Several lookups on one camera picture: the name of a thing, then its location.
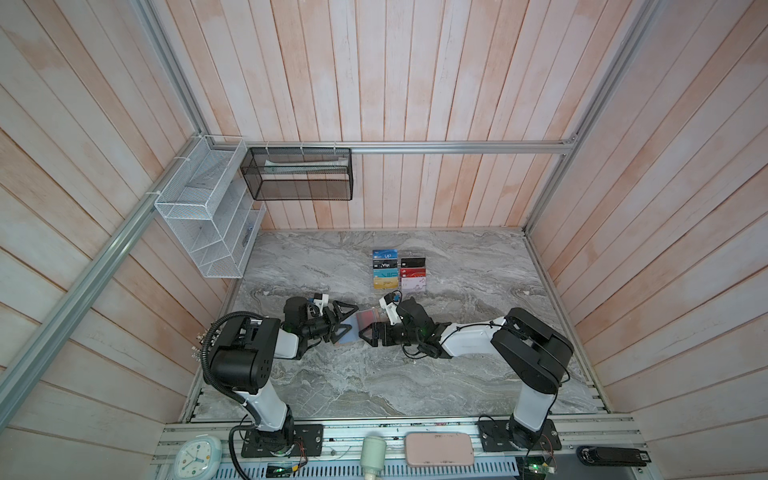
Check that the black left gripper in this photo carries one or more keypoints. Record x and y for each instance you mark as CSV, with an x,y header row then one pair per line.
x,y
331,325

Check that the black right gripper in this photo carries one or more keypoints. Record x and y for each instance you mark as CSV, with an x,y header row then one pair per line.
x,y
375,333

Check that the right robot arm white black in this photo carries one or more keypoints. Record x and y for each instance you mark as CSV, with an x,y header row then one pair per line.
x,y
538,354

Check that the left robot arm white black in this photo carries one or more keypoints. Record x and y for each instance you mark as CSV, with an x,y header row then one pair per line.
x,y
238,351

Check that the gold credit card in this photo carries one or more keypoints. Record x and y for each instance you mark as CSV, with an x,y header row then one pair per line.
x,y
384,283

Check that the red credit card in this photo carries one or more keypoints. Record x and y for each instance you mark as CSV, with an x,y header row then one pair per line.
x,y
416,272

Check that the black credit card left column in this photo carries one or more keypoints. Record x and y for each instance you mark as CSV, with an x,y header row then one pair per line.
x,y
385,264

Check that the black credit card column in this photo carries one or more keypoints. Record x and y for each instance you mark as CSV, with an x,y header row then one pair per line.
x,y
413,262
385,264

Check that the black credit card right column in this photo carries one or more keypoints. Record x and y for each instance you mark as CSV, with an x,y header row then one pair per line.
x,y
413,262

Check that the white light bulb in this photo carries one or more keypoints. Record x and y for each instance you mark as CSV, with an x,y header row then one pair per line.
x,y
372,459

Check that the pink rectangular case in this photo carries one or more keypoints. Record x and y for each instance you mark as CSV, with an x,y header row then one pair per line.
x,y
424,449

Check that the bundle of coloured pens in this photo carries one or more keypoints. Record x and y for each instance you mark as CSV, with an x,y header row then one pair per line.
x,y
199,351

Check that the black mesh basket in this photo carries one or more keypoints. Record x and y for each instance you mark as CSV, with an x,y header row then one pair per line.
x,y
298,173

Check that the white analog clock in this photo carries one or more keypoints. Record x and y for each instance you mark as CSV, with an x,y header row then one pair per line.
x,y
198,459

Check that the black stapler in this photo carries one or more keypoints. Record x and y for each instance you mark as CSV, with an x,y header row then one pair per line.
x,y
612,456

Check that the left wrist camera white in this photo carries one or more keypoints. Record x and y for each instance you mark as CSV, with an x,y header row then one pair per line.
x,y
318,303

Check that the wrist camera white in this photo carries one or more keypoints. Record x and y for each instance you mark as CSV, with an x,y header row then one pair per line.
x,y
318,303
389,304

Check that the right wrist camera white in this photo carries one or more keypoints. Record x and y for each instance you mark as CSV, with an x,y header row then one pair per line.
x,y
389,304

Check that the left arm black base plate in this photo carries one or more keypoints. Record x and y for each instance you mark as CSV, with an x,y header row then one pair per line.
x,y
305,439

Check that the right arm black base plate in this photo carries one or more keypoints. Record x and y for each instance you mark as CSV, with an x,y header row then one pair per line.
x,y
506,436

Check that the white wire mesh shelf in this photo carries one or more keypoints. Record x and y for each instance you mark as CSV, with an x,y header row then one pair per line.
x,y
207,205

